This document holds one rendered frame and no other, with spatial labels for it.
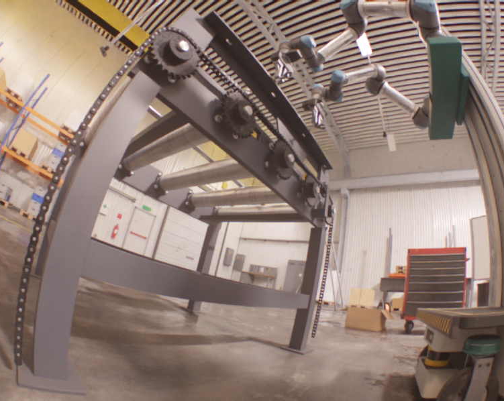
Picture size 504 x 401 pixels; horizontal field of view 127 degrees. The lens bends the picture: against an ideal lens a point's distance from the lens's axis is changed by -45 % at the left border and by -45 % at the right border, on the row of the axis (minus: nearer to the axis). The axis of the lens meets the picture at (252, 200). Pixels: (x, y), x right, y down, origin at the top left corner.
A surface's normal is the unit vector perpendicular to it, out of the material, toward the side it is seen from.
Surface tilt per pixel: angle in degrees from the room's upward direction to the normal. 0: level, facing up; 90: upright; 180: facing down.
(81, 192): 90
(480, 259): 90
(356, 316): 90
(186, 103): 90
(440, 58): 180
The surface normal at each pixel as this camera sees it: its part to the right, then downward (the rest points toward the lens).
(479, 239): -0.86, -0.34
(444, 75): -0.21, 0.91
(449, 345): -0.54, -0.40
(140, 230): 0.79, -0.05
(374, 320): -0.72, -0.39
